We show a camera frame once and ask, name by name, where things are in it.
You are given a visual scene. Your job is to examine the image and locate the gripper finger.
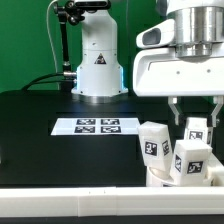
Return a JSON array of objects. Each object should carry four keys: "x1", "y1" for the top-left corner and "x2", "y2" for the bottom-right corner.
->
[
  {"x1": 168, "y1": 96, "x2": 181, "y2": 125},
  {"x1": 207, "y1": 96, "x2": 224, "y2": 127}
]

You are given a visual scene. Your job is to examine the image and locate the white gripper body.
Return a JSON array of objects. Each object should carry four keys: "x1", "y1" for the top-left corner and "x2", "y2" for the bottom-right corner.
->
[{"x1": 133, "y1": 19, "x2": 224, "y2": 97}]

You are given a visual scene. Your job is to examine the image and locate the white round stool seat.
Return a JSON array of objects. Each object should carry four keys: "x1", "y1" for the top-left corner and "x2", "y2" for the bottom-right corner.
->
[{"x1": 146, "y1": 167, "x2": 214, "y2": 187}]

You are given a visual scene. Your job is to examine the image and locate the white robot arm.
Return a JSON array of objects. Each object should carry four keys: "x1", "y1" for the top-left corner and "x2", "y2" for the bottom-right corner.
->
[{"x1": 73, "y1": 0, "x2": 224, "y2": 126}]

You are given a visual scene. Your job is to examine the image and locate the white right fence bar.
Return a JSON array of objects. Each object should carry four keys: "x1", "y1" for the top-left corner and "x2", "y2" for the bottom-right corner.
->
[{"x1": 208, "y1": 154, "x2": 224, "y2": 187}]

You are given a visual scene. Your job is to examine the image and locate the white fence bar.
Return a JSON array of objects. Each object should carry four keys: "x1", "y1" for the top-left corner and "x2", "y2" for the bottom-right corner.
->
[
  {"x1": 0, "y1": 187, "x2": 224, "y2": 218},
  {"x1": 208, "y1": 154, "x2": 224, "y2": 187}
]

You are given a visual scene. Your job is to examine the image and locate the white marker sheet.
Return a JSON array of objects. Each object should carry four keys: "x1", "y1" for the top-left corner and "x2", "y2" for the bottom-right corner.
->
[{"x1": 51, "y1": 118, "x2": 139, "y2": 136}]

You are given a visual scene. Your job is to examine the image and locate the white front fence bar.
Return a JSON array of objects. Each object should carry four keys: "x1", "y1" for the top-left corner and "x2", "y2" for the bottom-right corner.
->
[{"x1": 0, "y1": 187, "x2": 224, "y2": 218}]

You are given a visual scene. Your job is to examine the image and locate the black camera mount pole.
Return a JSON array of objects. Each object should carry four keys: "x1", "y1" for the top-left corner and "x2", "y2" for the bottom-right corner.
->
[{"x1": 53, "y1": 0, "x2": 111, "y2": 89}]

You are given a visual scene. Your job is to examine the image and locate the black cables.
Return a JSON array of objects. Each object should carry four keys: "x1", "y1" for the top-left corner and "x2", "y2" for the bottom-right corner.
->
[{"x1": 21, "y1": 70, "x2": 78, "y2": 92}]

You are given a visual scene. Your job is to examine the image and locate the white cable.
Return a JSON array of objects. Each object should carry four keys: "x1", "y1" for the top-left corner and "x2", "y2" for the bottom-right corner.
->
[{"x1": 45, "y1": 0, "x2": 60, "y2": 74}]

